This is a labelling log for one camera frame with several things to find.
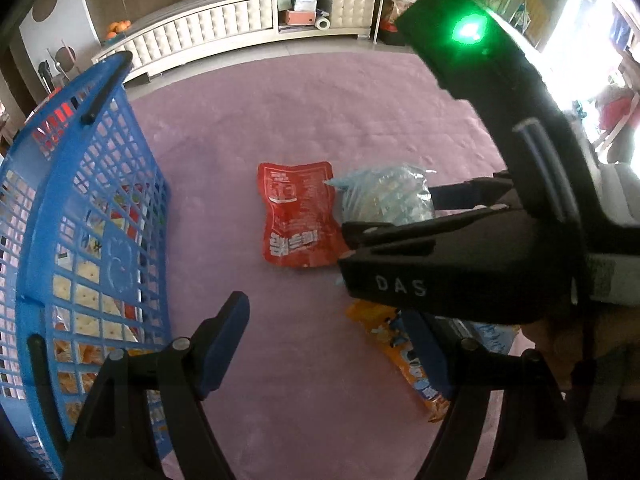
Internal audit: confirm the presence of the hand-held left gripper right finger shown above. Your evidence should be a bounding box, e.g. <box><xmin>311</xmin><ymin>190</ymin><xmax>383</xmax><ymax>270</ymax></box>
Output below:
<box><xmin>400</xmin><ymin>310</ymin><xmax>586</xmax><ymax>480</ymax></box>

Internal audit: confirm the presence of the brown round-top stand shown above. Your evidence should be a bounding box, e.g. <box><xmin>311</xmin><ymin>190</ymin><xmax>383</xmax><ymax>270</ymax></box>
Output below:
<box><xmin>39</xmin><ymin>40</ymin><xmax>78</xmax><ymax>93</ymax></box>

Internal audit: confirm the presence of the orange snack packet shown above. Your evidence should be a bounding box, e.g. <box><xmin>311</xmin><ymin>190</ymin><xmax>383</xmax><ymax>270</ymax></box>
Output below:
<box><xmin>346</xmin><ymin>300</ymin><xmax>451</xmax><ymax>423</ymax></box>

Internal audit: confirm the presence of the orange flat box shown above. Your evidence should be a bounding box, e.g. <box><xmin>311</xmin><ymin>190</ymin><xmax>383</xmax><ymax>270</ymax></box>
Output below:
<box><xmin>285</xmin><ymin>9</ymin><xmax>318</xmax><ymax>28</ymax></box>

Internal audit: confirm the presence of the pale blue snack packet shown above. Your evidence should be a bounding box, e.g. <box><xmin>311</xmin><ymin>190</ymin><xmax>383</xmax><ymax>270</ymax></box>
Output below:
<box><xmin>467</xmin><ymin>321</ymin><xmax>523</xmax><ymax>358</ymax></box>

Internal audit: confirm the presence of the red gift bag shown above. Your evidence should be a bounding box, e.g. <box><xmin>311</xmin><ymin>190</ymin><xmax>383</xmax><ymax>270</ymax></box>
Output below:
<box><xmin>32</xmin><ymin>102</ymin><xmax>76</xmax><ymax>158</ymax></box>

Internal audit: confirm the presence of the red pink bundle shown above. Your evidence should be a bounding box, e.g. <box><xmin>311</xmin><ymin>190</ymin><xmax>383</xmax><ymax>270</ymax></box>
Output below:
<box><xmin>595</xmin><ymin>85</ymin><xmax>640</xmax><ymax>161</ymax></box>

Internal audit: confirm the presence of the yellow orange snack bag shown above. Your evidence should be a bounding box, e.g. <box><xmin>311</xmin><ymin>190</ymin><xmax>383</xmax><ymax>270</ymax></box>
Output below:
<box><xmin>52</xmin><ymin>337</ymin><xmax>108</xmax><ymax>411</ymax></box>

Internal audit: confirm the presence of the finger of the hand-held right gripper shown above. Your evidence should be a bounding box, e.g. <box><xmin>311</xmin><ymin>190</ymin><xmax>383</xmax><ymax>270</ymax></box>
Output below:
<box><xmin>429</xmin><ymin>172</ymin><xmax>513</xmax><ymax>211</ymax></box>
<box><xmin>341</xmin><ymin>204</ymin><xmax>511</xmax><ymax>257</ymax></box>

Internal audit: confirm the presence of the light blue candy bag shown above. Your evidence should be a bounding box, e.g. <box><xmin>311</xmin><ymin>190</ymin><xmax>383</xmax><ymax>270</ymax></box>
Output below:
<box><xmin>322</xmin><ymin>164</ymin><xmax>436</xmax><ymax>226</ymax></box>

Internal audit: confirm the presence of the blue plastic basket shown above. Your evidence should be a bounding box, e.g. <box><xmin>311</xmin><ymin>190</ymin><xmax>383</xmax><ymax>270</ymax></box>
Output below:
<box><xmin>0</xmin><ymin>51</ymin><xmax>173</xmax><ymax>480</ymax></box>

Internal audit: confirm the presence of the red snack pouch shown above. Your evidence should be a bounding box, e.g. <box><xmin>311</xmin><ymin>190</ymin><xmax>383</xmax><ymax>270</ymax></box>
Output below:
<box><xmin>257</xmin><ymin>161</ymin><xmax>353</xmax><ymax>268</ymax></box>

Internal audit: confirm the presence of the brown round wall decor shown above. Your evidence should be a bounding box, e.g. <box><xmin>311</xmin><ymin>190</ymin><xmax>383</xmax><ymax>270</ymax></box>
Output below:
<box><xmin>31</xmin><ymin>0</ymin><xmax>61</xmax><ymax>22</ymax></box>

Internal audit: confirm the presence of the green cracker packet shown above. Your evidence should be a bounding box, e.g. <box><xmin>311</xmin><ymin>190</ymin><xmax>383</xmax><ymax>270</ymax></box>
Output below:
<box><xmin>52</xmin><ymin>255</ymin><xmax>146</xmax><ymax>346</ymax></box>

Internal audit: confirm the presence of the white tufted TV cabinet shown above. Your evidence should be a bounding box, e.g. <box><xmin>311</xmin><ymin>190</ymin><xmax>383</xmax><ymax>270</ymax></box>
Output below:
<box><xmin>91</xmin><ymin>0</ymin><xmax>377</xmax><ymax>83</ymax></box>

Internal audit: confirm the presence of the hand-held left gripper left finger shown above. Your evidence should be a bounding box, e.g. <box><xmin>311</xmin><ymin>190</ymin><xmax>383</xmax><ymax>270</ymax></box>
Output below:
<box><xmin>60</xmin><ymin>290</ymin><xmax>251</xmax><ymax>480</ymax></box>

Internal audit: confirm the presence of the person's right hand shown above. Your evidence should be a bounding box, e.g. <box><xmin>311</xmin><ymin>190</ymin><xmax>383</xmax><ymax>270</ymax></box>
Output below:
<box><xmin>520</xmin><ymin>317</ymin><xmax>588</xmax><ymax>396</ymax></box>

